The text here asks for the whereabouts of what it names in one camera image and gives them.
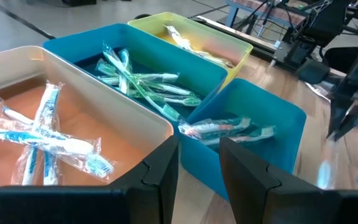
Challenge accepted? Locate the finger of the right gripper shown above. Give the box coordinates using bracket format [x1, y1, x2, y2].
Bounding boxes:
[333, 111, 358, 141]
[326, 101, 349, 138]

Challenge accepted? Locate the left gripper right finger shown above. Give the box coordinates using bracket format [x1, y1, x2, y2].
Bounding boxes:
[219, 137, 358, 224]

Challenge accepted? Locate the yellow plastic bin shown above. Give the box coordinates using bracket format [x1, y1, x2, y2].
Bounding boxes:
[127, 11, 254, 91]

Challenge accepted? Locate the large teal plastic bin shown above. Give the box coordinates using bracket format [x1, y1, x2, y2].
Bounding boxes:
[42, 23, 229, 125]

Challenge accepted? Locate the orange plastic bin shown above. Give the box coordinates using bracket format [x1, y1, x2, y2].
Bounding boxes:
[0, 45, 175, 190]

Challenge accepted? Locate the red toothbrush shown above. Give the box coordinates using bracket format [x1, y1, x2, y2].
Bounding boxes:
[178, 116, 252, 141]

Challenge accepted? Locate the small teal plastic bin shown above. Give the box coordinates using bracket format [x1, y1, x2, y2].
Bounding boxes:
[178, 77, 307, 200]

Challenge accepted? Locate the blue-grey metal table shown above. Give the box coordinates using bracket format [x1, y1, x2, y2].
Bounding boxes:
[225, 0, 310, 29]

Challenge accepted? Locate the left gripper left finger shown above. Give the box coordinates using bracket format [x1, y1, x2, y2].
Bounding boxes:
[0, 136, 179, 224]

